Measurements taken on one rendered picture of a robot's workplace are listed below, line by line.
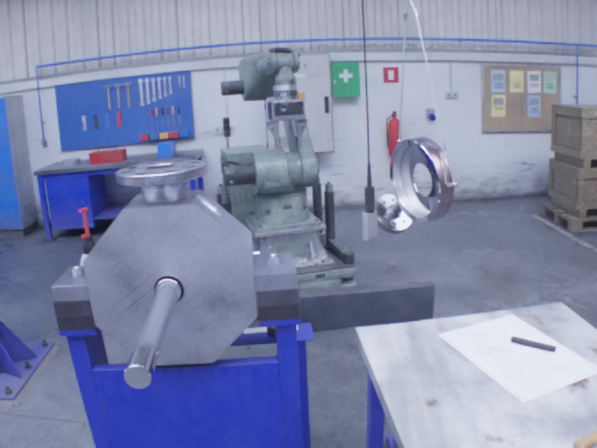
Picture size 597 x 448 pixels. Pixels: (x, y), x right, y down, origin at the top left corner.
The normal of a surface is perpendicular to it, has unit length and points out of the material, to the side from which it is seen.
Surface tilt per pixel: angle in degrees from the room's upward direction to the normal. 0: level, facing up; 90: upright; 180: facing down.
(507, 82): 90
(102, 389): 90
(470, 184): 90
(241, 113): 90
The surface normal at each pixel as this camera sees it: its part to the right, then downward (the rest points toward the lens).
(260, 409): 0.08, 0.26
